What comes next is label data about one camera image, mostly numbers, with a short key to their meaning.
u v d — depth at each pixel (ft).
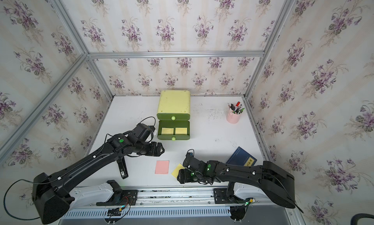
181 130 2.97
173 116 2.75
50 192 1.24
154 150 2.17
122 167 2.64
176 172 2.69
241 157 2.84
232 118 3.21
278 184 1.36
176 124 2.84
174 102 2.86
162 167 2.75
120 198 2.28
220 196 2.40
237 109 3.23
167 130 2.97
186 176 2.26
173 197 2.45
